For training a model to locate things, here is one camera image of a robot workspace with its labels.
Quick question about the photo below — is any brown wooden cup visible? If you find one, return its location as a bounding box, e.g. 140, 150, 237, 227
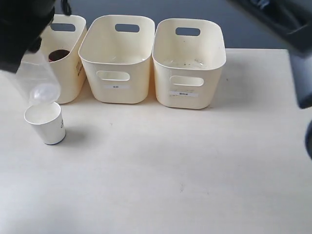
48, 49, 70, 62

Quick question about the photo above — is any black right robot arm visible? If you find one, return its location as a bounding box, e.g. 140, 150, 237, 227
0, 0, 312, 109

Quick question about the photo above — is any cream bin left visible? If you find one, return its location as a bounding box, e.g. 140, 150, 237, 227
40, 14, 87, 104

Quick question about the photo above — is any white paper cup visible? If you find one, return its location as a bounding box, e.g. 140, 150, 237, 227
24, 102, 66, 145

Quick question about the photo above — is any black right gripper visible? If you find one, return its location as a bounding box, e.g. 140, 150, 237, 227
0, 0, 57, 73

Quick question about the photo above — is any cream bin middle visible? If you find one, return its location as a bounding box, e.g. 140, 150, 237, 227
78, 15, 155, 104

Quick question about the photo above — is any cream bin right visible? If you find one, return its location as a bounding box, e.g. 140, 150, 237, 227
152, 19, 226, 109

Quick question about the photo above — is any cream bin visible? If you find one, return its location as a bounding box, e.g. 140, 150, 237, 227
152, 19, 226, 109
78, 15, 155, 104
40, 14, 87, 104

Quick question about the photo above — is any clear plastic bottle white cap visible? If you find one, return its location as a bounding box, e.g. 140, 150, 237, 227
15, 50, 61, 105

